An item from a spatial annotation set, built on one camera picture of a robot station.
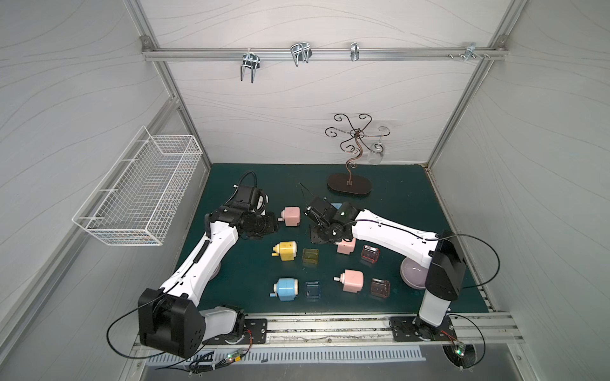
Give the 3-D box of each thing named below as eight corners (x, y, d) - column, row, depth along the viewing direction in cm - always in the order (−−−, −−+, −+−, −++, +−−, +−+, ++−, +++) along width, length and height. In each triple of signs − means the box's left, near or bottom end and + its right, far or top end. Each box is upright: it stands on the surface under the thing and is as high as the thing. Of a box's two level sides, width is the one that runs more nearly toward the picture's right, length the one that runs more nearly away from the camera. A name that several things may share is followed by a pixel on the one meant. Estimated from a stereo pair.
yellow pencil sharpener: (274, 260, 89) (271, 252, 84) (275, 250, 92) (273, 241, 86) (296, 260, 89) (295, 252, 84) (296, 250, 92) (295, 241, 87)
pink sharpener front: (334, 292, 81) (336, 287, 77) (333, 274, 85) (334, 269, 81) (362, 292, 81) (365, 287, 77) (360, 274, 85) (362, 269, 81)
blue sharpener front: (272, 301, 81) (269, 294, 75) (274, 284, 84) (271, 276, 78) (298, 301, 81) (297, 294, 75) (299, 284, 84) (298, 276, 78)
